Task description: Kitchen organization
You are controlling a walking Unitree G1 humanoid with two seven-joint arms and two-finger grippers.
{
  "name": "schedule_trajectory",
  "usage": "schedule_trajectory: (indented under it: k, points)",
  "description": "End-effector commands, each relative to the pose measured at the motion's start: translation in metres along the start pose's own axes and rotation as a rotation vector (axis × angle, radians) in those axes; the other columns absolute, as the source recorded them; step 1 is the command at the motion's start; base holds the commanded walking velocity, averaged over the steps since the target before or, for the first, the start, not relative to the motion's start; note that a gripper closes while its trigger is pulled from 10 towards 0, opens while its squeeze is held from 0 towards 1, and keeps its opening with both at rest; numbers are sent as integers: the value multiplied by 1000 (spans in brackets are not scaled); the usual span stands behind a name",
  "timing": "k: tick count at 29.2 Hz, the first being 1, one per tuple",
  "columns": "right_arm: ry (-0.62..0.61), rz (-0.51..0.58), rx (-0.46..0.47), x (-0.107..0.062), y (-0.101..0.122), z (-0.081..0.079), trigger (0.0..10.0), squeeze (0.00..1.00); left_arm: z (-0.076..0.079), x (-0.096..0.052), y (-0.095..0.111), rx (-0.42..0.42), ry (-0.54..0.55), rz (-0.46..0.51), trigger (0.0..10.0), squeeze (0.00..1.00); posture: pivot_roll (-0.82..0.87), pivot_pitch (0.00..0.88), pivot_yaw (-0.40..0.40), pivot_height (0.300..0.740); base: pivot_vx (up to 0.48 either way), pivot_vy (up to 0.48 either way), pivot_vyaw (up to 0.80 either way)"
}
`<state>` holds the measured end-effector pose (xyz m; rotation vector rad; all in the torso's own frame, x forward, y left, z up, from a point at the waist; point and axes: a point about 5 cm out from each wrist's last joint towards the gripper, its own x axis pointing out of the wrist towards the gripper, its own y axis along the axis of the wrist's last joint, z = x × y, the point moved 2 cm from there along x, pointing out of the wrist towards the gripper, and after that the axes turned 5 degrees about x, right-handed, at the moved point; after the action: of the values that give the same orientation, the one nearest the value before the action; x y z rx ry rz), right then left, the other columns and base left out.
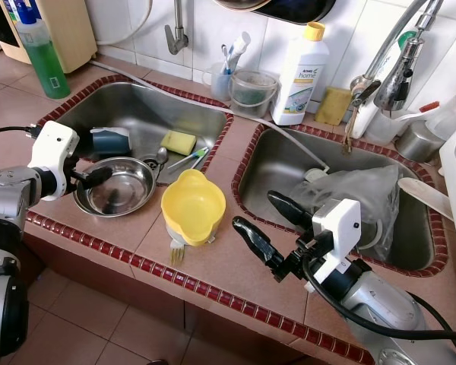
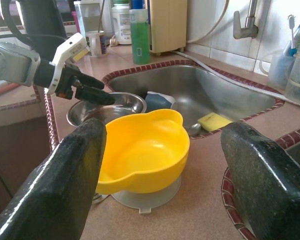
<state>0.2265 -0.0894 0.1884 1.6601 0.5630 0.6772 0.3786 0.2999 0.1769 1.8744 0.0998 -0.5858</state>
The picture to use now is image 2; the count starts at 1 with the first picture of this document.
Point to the clear plastic lid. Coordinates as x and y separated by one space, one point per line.
150 200

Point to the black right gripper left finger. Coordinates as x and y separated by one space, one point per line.
52 195

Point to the flat yellow sponge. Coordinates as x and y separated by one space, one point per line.
215 121

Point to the tall clear plastic container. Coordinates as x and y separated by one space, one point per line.
86 15

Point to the white blue toothbrush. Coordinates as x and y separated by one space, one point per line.
292 32

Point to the white printed mug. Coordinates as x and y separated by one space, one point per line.
95 45

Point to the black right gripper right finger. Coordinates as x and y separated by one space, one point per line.
270 190

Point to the steel fork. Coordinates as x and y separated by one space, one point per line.
101 197

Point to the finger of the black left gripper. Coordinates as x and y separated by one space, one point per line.
97 97
92 82

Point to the yellow plastic bowl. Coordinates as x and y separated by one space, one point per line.
145 150

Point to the thin white filter tube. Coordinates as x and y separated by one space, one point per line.
215 23

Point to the blue-grey ceramic mug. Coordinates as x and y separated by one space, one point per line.
160 101

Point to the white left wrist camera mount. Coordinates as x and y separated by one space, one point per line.
67 48

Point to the green dish soap bottle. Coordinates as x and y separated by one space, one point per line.
140 42

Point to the small steel bowl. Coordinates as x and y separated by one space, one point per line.
125 102

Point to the steel spoon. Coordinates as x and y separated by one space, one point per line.
195 128

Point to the grey wall faucet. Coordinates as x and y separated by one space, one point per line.
245 30

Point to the clear toothbrush cup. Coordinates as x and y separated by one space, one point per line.
280 70

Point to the beige water filter box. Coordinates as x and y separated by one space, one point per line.
168 25

